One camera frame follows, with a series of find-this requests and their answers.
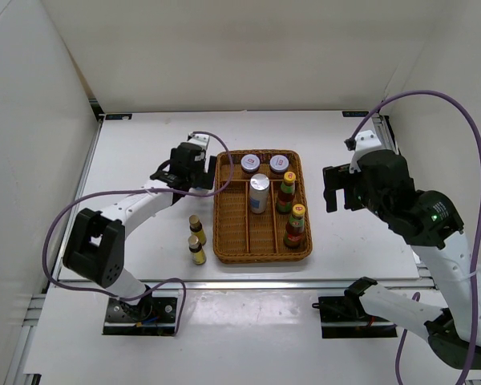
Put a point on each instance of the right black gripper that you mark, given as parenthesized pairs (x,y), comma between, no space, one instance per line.
(339,178)

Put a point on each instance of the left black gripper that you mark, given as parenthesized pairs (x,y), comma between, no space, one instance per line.
(206,180)

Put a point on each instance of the white lid jar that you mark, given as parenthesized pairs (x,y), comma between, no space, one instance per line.
(279,165)
(250,164)

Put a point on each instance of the silver cap shaker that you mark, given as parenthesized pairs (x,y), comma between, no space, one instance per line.
(259,185)

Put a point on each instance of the red sauce bottle yellow cap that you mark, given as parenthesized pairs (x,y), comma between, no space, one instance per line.
(295,226)

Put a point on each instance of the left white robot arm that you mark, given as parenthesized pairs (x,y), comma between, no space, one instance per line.
(96,247)

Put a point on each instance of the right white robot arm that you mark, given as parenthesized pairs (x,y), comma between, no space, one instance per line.
(430,224)

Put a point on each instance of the small amber bottle far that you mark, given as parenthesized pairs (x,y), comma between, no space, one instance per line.
(197,229)

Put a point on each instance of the small amber bottle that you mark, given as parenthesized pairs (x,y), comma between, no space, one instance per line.
(196,250)
(197,229)

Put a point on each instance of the brown wicker divided basket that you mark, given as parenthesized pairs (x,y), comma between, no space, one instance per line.
(241,236)

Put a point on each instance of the small amber bottle near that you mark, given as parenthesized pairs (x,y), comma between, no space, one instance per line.
(196,250)

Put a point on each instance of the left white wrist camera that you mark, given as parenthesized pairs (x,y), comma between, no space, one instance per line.
(201,141)

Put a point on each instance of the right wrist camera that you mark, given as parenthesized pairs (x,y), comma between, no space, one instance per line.
(363,143)

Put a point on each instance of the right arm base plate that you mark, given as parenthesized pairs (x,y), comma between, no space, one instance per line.
(338,322)

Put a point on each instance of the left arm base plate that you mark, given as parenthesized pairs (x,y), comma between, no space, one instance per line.
(154,316)

